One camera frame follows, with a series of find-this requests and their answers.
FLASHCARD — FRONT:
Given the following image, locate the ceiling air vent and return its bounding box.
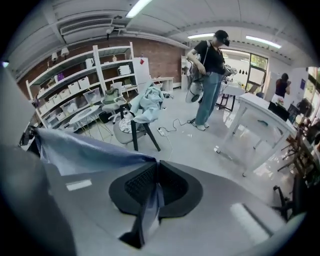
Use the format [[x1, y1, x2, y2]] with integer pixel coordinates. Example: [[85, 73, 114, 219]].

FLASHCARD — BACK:
[[59, 17, 114, 36]]

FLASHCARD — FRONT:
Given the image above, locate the white cabinet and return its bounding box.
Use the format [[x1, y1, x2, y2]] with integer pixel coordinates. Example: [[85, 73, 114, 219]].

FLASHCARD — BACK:
[[131, 56, 151, 86]]

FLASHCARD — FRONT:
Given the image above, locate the black office chair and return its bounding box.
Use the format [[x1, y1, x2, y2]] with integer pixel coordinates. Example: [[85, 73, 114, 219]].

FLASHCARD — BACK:
[[271, 174, 309, 222]]

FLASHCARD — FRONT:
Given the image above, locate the row of white storage boxes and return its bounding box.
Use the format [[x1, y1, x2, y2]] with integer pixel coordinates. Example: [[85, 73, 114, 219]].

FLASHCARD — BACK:
[[36, 76, 91, 122]]

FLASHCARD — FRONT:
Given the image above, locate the light blue cloth pile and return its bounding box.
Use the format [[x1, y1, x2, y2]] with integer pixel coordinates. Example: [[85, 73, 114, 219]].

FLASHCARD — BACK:
[[129, 79, 166, 124]]

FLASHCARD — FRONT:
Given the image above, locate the ceiling light strip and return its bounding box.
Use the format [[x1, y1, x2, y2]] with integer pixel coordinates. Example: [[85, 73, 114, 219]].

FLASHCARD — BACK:
[[187, 33, 216, 40], [124, 0, 154, 19]]

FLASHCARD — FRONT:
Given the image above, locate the blue cloth garment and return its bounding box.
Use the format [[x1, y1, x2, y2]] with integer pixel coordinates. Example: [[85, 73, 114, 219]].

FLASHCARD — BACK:
[[33, 127, 165, 247]]

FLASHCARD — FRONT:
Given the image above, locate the window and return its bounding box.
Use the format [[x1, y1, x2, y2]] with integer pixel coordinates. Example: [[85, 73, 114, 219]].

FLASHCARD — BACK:
[[246, 51, 270, 94]]

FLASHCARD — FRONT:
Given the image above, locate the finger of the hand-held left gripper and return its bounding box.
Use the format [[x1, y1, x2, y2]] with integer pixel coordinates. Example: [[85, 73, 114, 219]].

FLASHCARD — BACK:
[[0, 63, 38, 152]]

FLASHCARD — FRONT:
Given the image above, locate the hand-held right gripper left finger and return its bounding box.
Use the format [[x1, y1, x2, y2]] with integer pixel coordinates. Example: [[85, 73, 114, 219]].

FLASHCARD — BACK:
[[2, 144, 161, 256]]

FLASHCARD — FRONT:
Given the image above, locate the white square table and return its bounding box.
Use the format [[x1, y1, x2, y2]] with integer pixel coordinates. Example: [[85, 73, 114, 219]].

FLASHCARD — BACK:
[[219, 92, 298, 178]]

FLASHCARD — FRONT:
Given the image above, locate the white shelving unit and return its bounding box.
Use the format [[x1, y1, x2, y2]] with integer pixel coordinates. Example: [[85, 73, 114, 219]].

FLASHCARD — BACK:
[[25, 41, 138, 129]]

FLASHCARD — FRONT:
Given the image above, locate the black monitor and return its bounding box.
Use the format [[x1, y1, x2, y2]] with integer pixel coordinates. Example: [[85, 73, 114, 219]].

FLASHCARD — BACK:
[[267, 100, 291, 121]]

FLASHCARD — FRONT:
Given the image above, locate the black wooden chair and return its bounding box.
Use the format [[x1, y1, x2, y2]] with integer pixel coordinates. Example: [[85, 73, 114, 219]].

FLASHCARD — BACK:
[[119, 102, 162, 152]]

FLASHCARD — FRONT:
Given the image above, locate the grey shell chair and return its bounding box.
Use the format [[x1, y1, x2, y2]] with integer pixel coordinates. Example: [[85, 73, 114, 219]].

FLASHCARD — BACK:
[[112, 116, 149, 145]]

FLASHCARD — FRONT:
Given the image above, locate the white oval wire-leg table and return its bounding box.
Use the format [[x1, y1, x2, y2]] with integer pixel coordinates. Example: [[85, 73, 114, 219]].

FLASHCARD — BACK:
[[69, 104, 114, 138]]

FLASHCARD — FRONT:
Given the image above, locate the white low shelf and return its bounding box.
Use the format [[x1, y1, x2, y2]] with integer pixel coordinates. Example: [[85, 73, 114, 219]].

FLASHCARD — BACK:
[[149, 76, 175, 92]]

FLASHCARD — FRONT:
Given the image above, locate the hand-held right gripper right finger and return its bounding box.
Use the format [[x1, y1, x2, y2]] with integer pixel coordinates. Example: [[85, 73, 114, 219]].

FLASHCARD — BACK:
[[143, 159, 309, 256]]

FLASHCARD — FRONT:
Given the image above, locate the white office chair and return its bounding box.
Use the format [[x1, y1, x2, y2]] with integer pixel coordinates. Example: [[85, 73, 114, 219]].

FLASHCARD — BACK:
[[100, 84, 128, 125]]

